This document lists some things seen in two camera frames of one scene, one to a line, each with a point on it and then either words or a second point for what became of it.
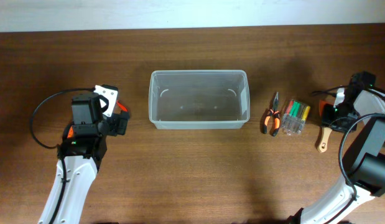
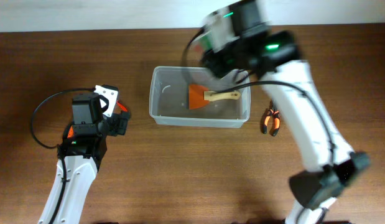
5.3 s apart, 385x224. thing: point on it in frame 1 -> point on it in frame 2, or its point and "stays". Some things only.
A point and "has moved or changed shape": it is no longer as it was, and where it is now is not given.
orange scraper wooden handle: (323, 144) has moved or changed shape
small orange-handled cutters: (122, 107) stays
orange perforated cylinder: (70, 135) stays
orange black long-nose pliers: (276, 114) stays
